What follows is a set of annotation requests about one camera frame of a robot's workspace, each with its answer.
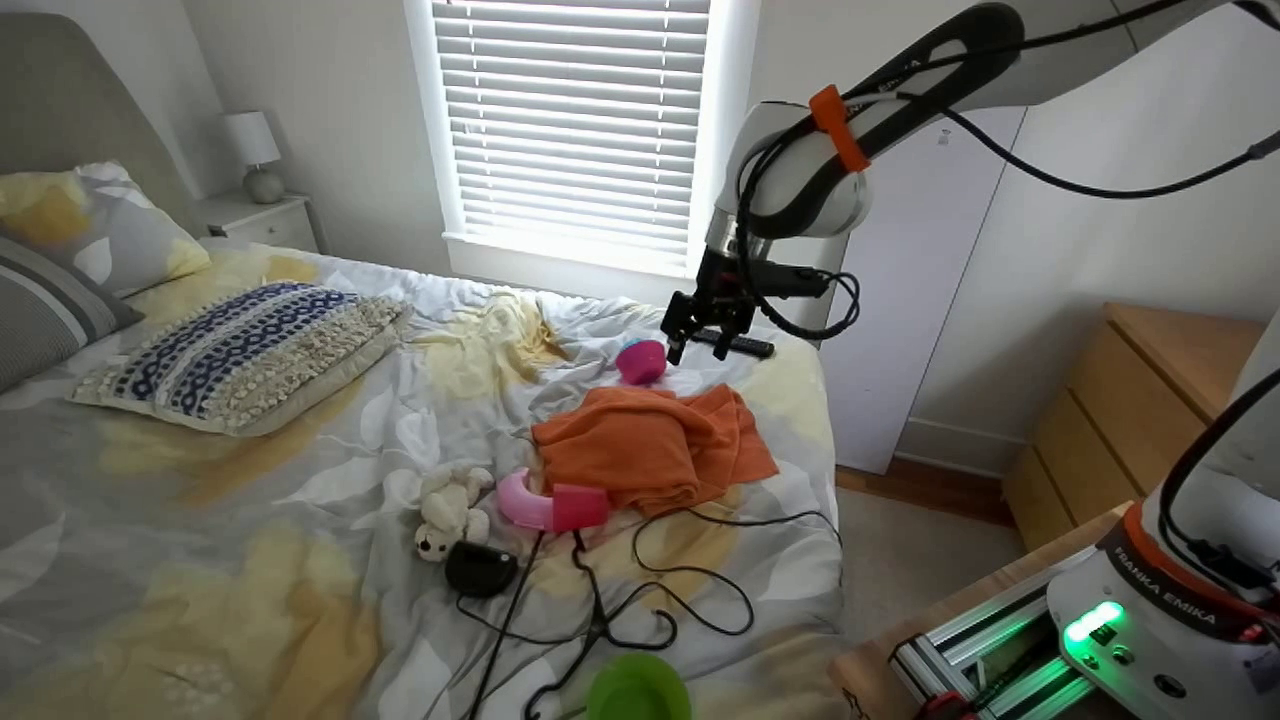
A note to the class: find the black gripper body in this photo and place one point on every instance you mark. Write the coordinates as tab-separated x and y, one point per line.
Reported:
727	294

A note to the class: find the small red plastic cup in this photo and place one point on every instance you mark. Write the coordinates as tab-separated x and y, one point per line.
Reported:
580	510

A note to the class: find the pink curved tube toy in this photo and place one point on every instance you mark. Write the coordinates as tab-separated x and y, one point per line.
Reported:
523	504

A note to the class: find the white Franka Panda arm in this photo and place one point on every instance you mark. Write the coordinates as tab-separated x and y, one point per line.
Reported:
801	160

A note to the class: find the black remote control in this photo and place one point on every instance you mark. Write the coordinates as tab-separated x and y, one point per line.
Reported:
754	346

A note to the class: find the magenta and blue toy ball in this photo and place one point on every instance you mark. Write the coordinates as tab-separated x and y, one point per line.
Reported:
641	361

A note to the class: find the orange cloth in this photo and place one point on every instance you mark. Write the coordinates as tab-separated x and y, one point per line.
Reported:
652	446

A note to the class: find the white wardrobe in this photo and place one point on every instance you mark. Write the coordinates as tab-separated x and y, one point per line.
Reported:
907	335

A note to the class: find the white window blind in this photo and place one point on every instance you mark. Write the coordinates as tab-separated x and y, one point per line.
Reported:
574	123

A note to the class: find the white plush toy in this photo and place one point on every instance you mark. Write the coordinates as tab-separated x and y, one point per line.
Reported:
445	513

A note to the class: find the black power adapter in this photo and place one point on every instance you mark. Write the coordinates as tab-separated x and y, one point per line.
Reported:
481	571

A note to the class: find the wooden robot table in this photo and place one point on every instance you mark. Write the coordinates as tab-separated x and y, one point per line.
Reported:
935	626

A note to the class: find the green plastic bowl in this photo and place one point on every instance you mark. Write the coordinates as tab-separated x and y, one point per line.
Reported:
639	689

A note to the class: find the light wooden dresser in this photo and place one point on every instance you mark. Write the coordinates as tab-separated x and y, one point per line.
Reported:
1134	403

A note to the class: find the white nightstand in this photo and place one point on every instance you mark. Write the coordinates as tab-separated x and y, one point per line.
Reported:
263	227

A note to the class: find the blue patterned knitted cushion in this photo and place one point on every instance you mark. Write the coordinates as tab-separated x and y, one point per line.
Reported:
242	352

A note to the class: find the small white table lamp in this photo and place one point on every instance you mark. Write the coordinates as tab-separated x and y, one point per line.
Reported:
254	145

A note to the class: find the bed with floral duvet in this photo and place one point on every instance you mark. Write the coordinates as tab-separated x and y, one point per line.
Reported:
200	533

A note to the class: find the yellow and grey pillow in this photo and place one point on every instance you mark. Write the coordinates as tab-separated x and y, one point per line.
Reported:
123	227

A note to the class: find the grey striped pillow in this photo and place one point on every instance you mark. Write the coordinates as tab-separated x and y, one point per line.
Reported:
45	305

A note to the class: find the grey upholstered headboard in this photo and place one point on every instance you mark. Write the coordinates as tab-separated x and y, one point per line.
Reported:
66	95

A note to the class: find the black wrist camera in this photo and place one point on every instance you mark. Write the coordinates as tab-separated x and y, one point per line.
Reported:
799	282

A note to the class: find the aluminium mounting frame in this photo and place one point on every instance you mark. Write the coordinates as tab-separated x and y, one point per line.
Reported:
984	661

